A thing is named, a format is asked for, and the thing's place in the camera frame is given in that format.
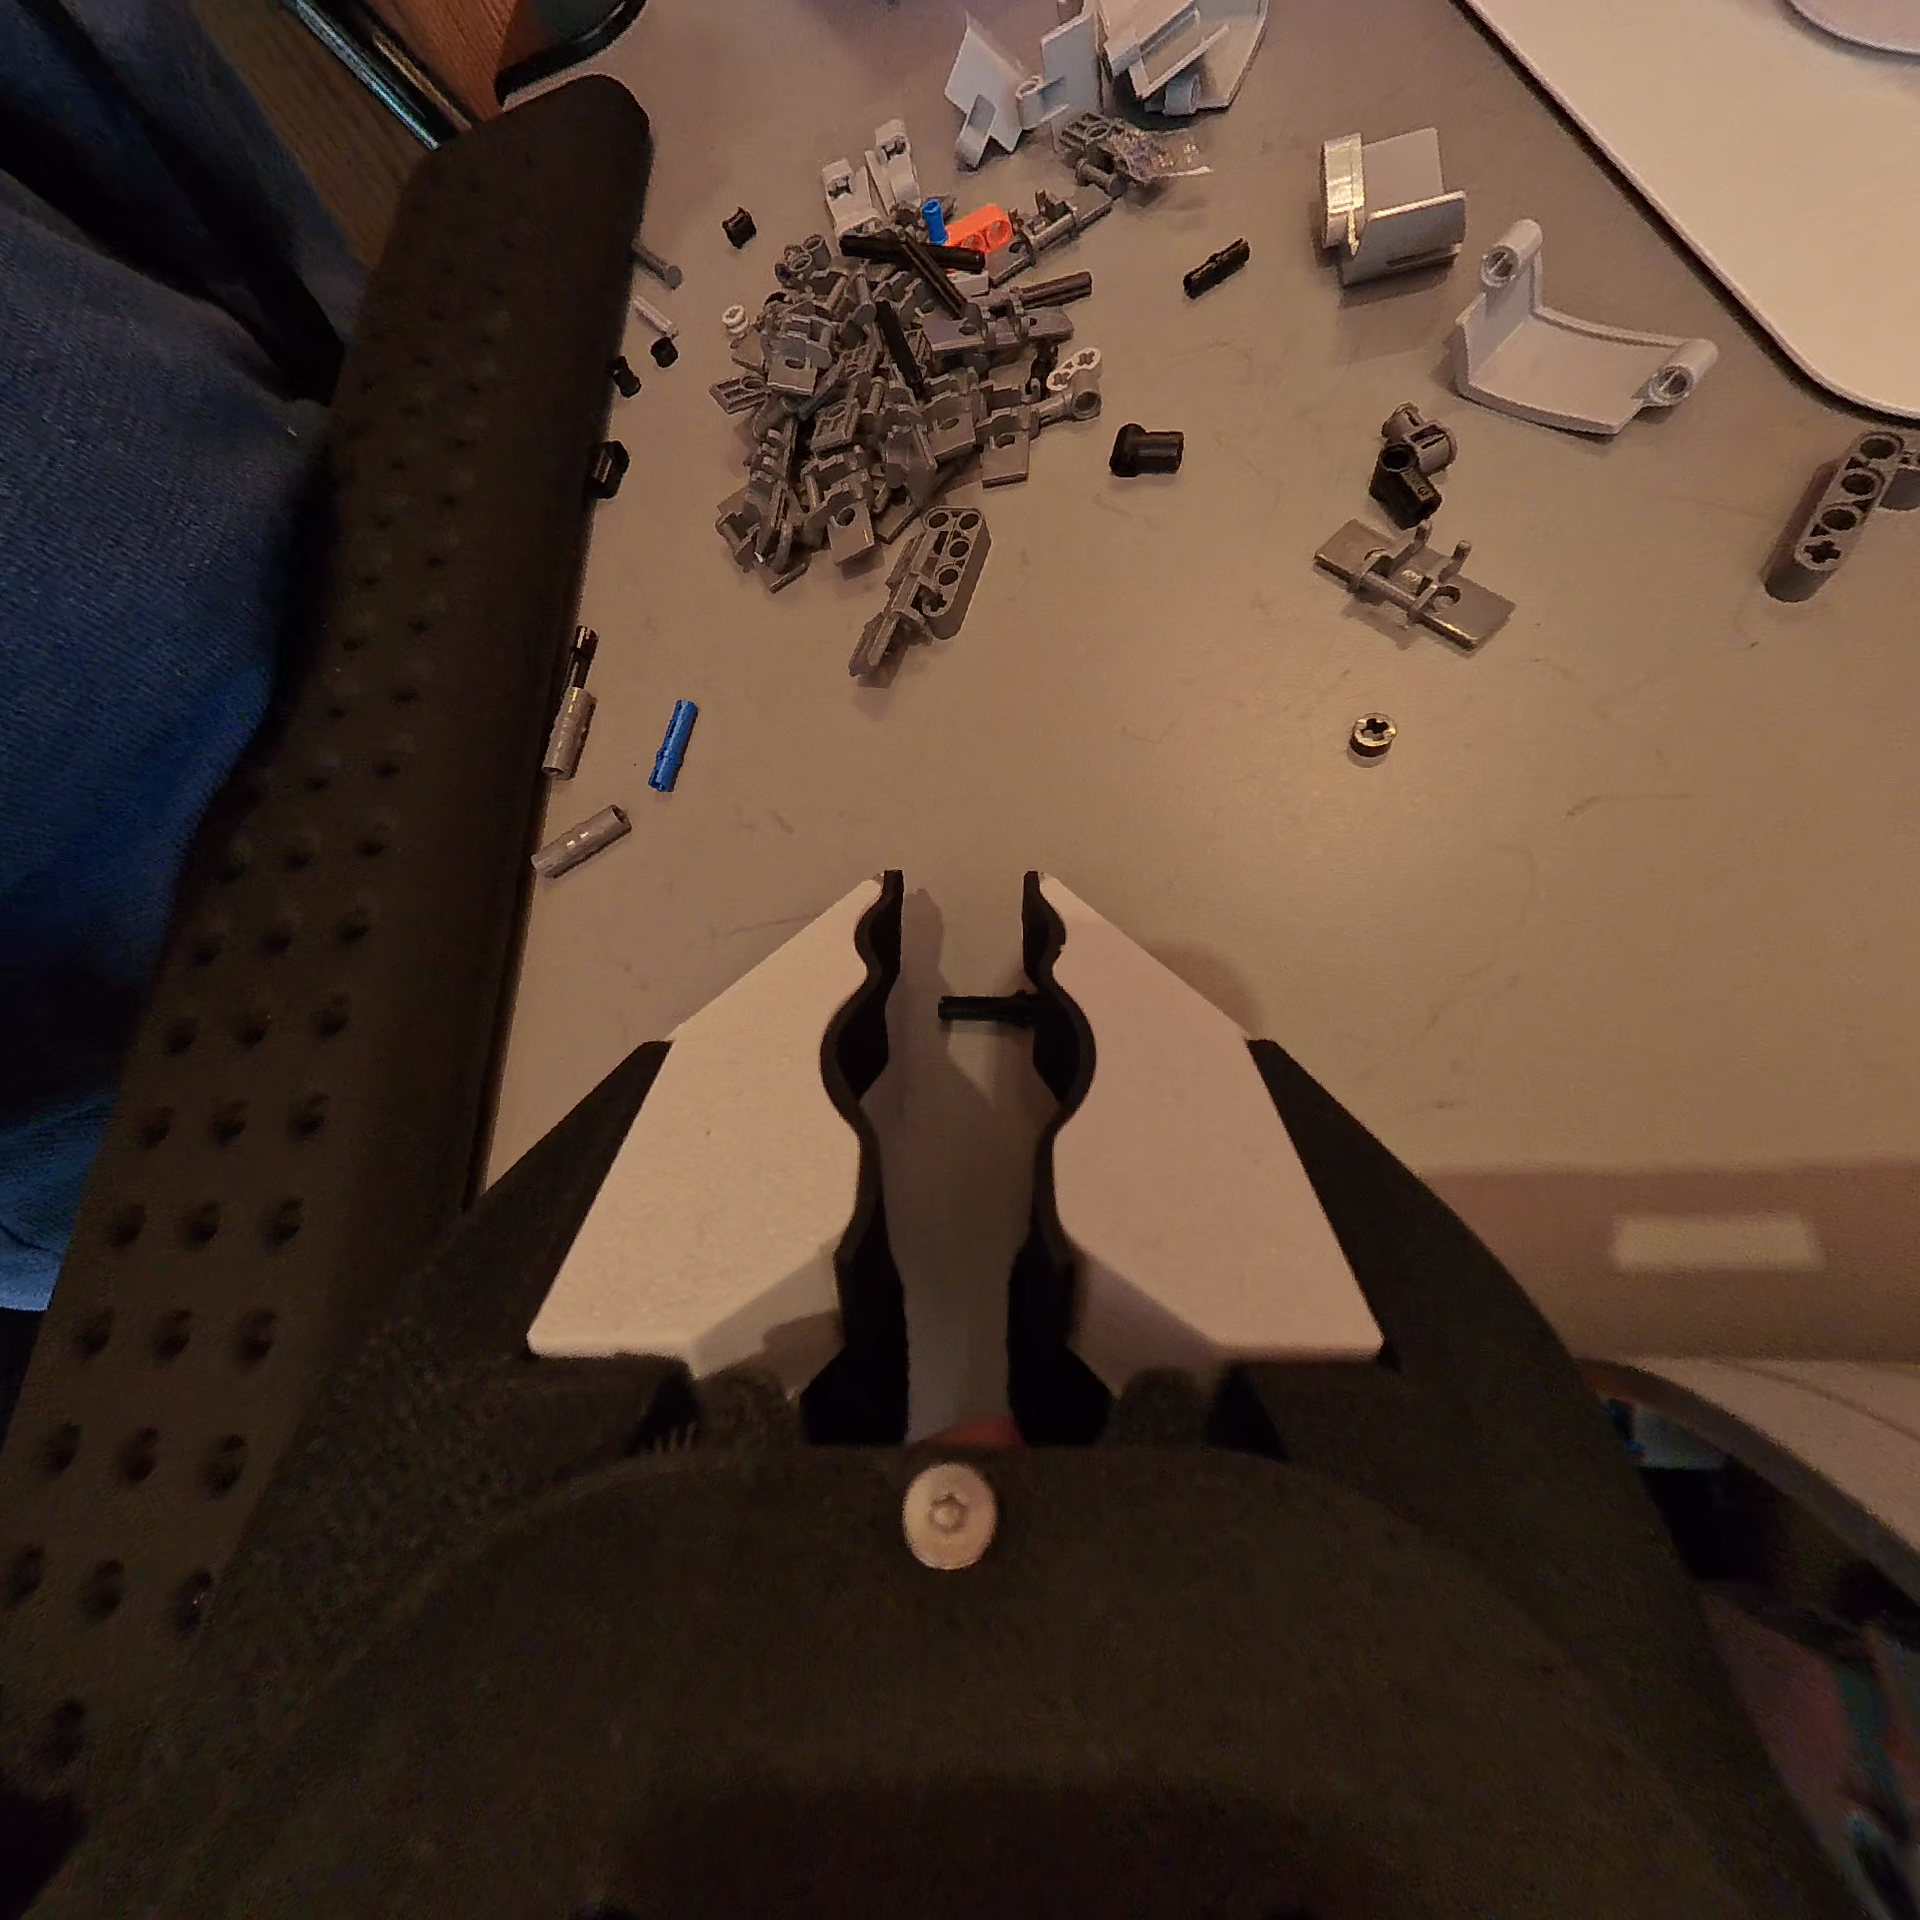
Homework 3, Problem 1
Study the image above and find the pile of grey clip plates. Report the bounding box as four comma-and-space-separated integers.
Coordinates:
712, 225, 1100, 592

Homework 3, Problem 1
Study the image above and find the white rounded tray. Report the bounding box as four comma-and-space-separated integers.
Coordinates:
1461, 0, 1920, 420

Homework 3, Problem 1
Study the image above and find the pale grey angled panel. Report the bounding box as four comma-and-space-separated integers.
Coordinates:
1316, 127, 1464, 289

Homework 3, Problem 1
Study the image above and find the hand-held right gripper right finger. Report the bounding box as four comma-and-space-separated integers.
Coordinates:
1006, 864, 1387, 1448

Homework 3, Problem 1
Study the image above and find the person's leg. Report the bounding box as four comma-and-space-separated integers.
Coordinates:
0, 0, 365, 1313

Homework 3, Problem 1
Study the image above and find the grey tube with black axle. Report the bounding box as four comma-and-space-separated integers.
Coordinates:
544, 630, 601, 782

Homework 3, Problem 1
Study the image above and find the heap of pale blue panels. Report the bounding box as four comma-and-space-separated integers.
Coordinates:
947, 0, 1269, 164

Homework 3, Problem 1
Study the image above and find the grey angled holed beam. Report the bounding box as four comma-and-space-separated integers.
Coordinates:
1764, 427, 1920, 600

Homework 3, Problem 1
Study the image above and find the black dimpled foam pad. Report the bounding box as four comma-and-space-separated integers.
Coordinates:
0, 76, 653, 1920

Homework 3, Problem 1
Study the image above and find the grey tube connector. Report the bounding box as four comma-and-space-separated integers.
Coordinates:
529, 806, 631, 879

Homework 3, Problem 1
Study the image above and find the black and grey connector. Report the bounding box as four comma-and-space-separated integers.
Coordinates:
1367, 404, 1461, 529

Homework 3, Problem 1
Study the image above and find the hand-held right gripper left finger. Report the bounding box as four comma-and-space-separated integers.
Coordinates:
529, 864, 910, 1448

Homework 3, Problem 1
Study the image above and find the grey perforated beam assembly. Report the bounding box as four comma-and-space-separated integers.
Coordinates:
851, 505, 992, 687

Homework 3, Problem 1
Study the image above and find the pale curved panel with pins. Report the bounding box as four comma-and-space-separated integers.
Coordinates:
1448, 224, 1714, 436

